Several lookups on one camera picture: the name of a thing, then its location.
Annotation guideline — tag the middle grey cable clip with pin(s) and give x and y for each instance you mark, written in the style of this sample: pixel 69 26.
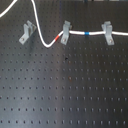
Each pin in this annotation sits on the middle grey cable clip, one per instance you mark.
pixel 66 29

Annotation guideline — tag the grey cable clip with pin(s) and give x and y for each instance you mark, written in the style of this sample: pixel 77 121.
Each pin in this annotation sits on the grey cable clip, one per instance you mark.
pixel 29 29
pixel 107 29
pixel 66 29

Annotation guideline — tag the left grey cable clip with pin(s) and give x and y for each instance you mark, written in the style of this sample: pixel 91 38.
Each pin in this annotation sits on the left grey cable clip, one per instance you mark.
pixel 29 29

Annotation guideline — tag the right grey cable clip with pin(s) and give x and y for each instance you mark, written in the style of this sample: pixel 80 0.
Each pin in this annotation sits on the right grey cable clip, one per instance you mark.
pixel 107 29

